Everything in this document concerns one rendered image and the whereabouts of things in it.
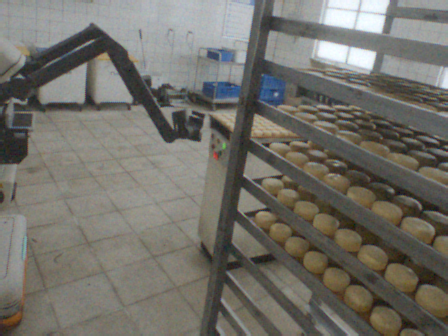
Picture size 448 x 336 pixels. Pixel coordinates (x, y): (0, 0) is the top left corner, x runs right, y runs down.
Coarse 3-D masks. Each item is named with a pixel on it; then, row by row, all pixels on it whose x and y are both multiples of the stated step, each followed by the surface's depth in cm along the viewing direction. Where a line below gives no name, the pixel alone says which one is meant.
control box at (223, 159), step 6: (216, 132) 215; (210, 138) 218; (216, 138) 211; (222, 138) 206; (210, 144) 218; (216, 144) 211; (222, 144) 205; (228, 144) 199; (210, 150) 218; (216, 150) 211; (222, 150) 205; (228, 150) 200; (222, 156) 205; (228, 156) 201; (222, 162) 204
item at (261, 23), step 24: (264, 0) 72; (264, 24) 74; (264, 48) 76; (240, 96) 79; (240, 120) 80; (240, 144) 81; (240, 168) 83; (240, 192) 86; (216, 240) 89; (216, 264) 90; (216, 288) 92; (216, 312) 95
